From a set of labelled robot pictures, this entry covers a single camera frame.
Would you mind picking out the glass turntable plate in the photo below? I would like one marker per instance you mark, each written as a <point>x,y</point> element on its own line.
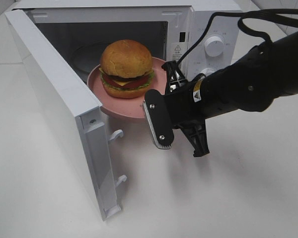
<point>85,58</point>

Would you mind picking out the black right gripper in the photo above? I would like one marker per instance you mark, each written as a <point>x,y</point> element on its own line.
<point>184,101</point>

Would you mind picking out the warning label sticker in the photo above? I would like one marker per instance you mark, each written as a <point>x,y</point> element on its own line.
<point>177,50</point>

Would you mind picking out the pink plate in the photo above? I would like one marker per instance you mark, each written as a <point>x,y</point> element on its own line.
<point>126,109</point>

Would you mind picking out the white microwave oven body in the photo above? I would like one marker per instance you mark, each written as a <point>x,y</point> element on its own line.
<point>70,24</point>

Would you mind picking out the burger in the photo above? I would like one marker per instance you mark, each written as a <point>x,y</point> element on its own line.
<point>126,69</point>

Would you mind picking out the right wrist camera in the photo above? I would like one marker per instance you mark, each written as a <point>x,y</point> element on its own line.
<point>158,119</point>

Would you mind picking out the white microwave door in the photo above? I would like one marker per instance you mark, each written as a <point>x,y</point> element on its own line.
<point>72,112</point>

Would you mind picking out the white timer knob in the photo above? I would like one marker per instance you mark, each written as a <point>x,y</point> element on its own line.
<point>207,71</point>

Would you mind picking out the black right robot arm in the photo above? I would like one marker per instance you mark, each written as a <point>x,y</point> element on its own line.
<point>251,84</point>

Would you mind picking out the white power knob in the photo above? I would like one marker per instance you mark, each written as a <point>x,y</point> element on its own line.
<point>214,46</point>

